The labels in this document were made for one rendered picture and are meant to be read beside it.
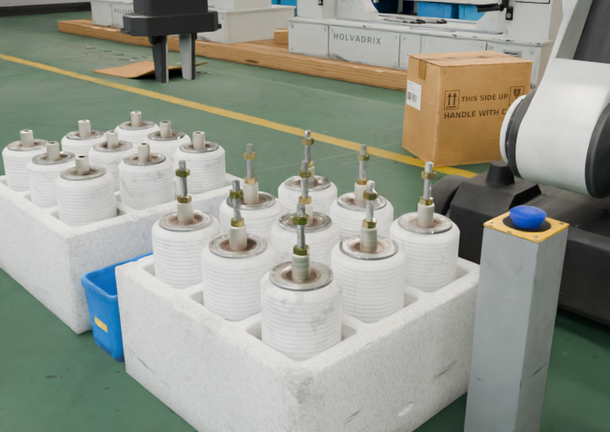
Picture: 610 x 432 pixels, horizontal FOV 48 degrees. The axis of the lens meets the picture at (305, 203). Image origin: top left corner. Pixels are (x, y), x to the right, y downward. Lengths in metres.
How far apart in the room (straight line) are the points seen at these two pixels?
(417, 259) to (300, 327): 0.23
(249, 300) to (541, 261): 0.35
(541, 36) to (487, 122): 0.92
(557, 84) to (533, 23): 1.93
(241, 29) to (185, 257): 3.36
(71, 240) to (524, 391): 0.71
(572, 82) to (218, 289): 0.57
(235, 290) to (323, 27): 2.80
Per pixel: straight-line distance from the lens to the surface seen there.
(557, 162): 1.02
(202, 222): 0.96
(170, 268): 0.96
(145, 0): 0.87
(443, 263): 0.95
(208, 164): 1.30
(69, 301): 1.22
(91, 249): 1.18
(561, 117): 1.02
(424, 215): 0.95
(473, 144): 2.11
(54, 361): 1.18
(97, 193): 1.19
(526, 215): 0.81
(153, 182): 1.24
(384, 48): 3.33
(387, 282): 0.86
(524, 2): 3.00
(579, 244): 1.17
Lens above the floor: 0.61
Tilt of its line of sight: 20 degrees down
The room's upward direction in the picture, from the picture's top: straight up
